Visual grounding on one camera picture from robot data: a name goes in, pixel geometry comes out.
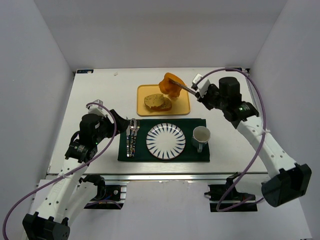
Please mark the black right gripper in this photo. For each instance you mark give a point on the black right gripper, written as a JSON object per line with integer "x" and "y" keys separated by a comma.
{"x": 206, "y": 97}

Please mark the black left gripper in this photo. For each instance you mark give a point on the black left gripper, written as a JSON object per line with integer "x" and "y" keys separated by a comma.
{"x": 113, "y": 123}

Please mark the metal kitchen tongs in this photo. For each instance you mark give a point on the metal kitchen tongs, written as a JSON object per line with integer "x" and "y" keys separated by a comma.
{"x": 183, "y": 86}

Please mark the round orange bread loaf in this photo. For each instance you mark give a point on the round orange bread loaf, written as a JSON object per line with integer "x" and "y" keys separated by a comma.
{"x": 169, "y": 88}

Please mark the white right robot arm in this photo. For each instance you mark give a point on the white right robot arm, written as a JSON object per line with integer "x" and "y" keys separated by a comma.
{"x": 287, "y": 180}

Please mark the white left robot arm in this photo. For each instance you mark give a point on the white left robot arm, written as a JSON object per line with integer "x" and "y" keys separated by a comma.
{"x": 70, "y": 191}

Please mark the seeded bread slice top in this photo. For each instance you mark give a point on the seeded bread slice top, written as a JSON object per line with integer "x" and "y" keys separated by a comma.
{"x": 154, "y": 100}

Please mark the seeded bread slice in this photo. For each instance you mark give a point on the seeded bread slice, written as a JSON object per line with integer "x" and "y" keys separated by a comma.
{"x": 166, "y": 106}
{"x": 154, "y": 100}

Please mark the seeded bread slice bottom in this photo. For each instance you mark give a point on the seeded bread slice bottom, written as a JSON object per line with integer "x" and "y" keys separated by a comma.
{"x": 166, "y": 106}

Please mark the blue label sticker right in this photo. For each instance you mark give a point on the blue label sticker right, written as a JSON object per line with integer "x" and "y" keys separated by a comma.
{"x": 234, "y": 69}

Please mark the blue label sticker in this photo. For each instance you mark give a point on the blue label sticker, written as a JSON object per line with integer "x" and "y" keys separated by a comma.
{"x": 234, "y": 69}
{"x": 84, "y": 71}

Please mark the grey ceramic mug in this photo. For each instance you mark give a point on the grey ceramic mug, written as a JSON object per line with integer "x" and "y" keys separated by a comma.
{"x": 200, "y": 137}

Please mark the yellow serving tray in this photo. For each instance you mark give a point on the yellow serving tray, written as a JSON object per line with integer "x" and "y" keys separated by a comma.
{"x": 180, "y": 105}

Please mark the blue striped white plate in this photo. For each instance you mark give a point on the blue striped white plate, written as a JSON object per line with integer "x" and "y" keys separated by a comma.
{"x": 165, "y": 141}

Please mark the blue label sticker left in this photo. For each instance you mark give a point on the blue label sticker left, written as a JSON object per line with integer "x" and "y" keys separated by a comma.
{"x": 84, "y": 71}

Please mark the dark green placemat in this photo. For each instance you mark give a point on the dark green placemat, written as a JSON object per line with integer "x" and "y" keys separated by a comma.
{"x": 189, "y": 154}

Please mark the patterned handle knife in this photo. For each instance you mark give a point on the patterned handle knife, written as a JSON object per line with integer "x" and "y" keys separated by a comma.
{"x": 128, "y": 132}

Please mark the patterned handle spoon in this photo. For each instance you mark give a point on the patterned handle spoon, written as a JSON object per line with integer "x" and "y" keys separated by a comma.
{"x": 135, "y": 137}

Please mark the patterned handle fork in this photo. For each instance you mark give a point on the patterned handle fork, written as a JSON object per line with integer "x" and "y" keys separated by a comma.
{"x": 133, "y": 125}

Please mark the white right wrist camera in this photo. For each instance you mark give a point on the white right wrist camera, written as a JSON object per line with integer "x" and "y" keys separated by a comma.
{"x": 200, "y": 85}

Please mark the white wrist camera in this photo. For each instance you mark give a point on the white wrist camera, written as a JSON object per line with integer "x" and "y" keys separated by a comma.
{"x": 96, "y": 109}
{"x": 200, "y": 85}

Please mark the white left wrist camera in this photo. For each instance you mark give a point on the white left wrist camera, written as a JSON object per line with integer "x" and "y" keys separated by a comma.
{"x": 96, "y": 109}

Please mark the aluminium table front rail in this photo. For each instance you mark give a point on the aluminium table front rail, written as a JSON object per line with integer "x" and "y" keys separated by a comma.
{"x": 166, "y": 177}

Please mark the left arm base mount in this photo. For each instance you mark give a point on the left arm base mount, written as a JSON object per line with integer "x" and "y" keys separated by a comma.
{"x": 110, "y": 196}

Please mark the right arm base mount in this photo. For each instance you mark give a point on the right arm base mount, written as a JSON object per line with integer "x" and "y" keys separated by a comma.
{"x": 216, "y": 191}

